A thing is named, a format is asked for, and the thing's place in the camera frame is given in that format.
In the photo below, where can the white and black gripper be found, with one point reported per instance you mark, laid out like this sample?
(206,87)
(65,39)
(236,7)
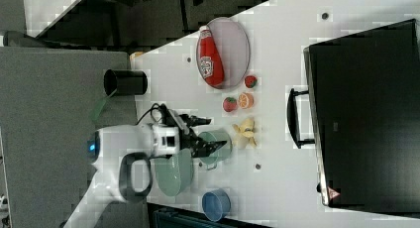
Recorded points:
(171,128)

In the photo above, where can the yellow plush peeled banana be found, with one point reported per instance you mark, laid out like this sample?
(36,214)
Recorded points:
(245,134)

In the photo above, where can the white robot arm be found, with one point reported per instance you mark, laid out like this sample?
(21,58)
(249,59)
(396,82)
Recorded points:
(114,150)

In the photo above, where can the black toaster oven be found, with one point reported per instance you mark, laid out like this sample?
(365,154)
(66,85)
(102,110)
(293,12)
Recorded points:
(364,97)

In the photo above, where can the green bowl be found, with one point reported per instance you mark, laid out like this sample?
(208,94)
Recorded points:
(175,174)

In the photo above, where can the light red plush strawberry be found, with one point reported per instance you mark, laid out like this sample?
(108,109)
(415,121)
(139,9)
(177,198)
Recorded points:
(230,104)

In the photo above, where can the plush orange slice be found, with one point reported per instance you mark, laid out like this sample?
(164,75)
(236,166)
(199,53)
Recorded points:
(245,100)

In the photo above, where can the blue cup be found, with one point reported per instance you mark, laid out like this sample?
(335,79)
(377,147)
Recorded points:
(216,204)

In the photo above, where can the red plush ketchup bottle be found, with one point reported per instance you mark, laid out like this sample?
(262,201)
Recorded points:
(209,63)

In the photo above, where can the dark red plush strawberry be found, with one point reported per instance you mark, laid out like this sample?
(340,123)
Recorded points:
(251,81)

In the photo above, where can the black cylindrical cup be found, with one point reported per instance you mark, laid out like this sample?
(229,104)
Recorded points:
(125,82)

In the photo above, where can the black oven door handle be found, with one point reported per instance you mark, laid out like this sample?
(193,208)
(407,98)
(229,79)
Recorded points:
(293,120)

